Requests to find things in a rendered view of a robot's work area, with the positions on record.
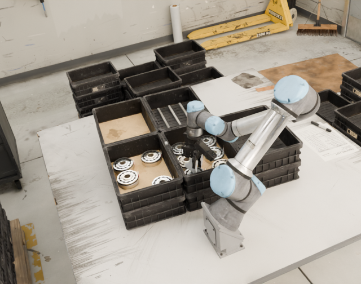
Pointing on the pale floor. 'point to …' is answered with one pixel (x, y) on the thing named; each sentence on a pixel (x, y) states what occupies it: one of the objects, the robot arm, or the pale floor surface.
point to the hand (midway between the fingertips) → (198, 171)
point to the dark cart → (3, 146)
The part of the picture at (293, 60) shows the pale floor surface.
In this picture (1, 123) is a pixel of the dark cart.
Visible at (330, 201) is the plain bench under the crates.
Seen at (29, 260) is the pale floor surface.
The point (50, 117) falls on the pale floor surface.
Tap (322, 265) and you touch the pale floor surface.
